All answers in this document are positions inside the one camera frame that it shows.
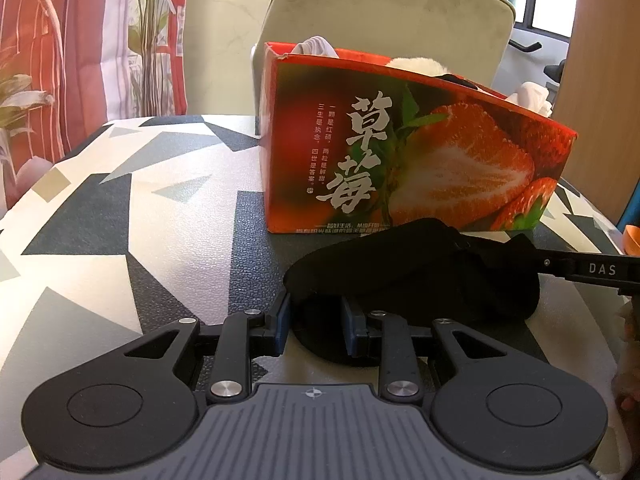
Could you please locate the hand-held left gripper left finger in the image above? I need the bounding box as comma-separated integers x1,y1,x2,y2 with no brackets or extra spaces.
122,292,292,403

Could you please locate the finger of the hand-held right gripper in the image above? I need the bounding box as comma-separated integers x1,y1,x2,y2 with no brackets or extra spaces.
502,234,573,281

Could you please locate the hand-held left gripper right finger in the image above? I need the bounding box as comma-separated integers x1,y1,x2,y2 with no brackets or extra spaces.
341,295,506,403

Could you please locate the black sock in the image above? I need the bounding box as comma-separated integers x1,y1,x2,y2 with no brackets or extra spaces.
282,217,543,361

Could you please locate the red strawberry print cardboard box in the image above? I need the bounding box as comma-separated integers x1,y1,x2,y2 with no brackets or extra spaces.
260,41,578,235

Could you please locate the white cloth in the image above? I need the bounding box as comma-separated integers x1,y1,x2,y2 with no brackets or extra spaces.
509,82,557,118

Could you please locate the wooden panel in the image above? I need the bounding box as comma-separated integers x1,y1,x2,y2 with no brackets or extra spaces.
550,0,640,221

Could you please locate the exercise bike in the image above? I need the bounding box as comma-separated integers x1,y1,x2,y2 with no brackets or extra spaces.
507,27,568,83

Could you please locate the beige armchair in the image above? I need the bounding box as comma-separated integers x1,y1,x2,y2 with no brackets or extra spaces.
250,0,517,136

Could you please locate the red printed backdrop cloth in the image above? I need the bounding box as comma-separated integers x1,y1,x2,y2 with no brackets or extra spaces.
0,0,190,211

